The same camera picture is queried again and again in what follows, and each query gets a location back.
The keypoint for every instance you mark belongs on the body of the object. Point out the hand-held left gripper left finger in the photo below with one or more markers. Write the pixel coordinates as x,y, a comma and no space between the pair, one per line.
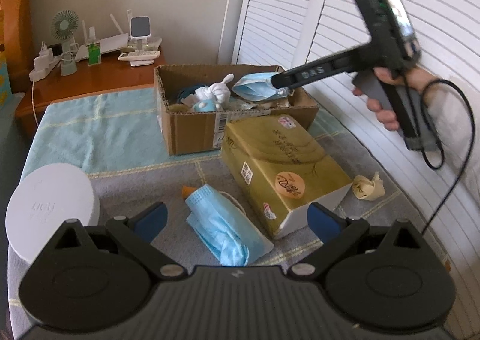
148,221

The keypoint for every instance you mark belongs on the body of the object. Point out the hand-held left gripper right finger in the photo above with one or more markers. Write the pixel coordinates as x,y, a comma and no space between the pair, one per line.
324,221

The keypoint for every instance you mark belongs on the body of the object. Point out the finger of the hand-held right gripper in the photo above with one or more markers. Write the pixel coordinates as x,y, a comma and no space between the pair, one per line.
283,81

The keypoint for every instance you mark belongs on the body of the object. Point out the blue face mask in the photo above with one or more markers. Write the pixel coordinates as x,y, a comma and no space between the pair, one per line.
251,88

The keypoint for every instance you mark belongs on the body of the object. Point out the white cloth doll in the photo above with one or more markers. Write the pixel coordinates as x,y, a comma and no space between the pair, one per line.
215,92

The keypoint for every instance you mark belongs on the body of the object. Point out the round blue plush toy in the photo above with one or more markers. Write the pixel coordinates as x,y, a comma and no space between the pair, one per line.
204,106

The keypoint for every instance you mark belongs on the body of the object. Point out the brown cardboard box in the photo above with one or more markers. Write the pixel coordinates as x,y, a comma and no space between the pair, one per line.
187,129

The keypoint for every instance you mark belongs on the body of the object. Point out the person's right forearm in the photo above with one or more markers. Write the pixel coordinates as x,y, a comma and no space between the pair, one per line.
450,118

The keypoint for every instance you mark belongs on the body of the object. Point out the person's right hand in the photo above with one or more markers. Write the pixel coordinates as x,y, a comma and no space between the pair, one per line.
388,122

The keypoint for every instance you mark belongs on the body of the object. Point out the grey checked blanket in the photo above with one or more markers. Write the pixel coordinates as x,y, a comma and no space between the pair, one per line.
150,182

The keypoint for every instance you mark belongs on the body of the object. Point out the cream knotted cloth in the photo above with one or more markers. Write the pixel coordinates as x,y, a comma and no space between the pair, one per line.
365,188

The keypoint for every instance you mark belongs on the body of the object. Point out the white louvered door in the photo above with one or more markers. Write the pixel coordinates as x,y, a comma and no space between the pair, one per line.
270,6
431,6

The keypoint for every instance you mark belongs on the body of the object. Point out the pack of blue face masks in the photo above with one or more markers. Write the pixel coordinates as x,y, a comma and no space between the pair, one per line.
217,220

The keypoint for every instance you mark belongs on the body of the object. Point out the gold tissue pack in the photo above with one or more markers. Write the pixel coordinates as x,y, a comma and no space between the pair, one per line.
270,159

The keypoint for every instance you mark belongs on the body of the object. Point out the white lid plastic jar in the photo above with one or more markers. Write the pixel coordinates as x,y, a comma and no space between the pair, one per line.
48,201

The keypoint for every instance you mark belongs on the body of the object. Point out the teal towel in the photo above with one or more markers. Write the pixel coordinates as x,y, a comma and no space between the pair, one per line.
93,129

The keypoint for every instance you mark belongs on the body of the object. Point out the white remote control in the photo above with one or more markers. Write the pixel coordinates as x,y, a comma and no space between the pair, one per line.
137,56

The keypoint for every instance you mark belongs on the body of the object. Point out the wooden nightstand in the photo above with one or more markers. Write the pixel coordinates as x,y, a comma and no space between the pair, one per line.
93,81

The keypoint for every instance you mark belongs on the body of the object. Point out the white phone stand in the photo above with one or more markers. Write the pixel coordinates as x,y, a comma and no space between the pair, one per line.
139,26

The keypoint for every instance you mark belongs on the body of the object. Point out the green small bottle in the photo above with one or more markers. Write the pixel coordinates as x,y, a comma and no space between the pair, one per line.
93,54

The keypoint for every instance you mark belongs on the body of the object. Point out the white router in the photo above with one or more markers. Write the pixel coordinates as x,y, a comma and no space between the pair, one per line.
108,43

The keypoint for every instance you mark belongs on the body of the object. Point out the white power strip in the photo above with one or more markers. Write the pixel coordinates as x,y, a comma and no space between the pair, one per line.
43,66

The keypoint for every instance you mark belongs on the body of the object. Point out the small green desk fan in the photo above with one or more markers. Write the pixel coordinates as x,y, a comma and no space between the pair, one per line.
64,24

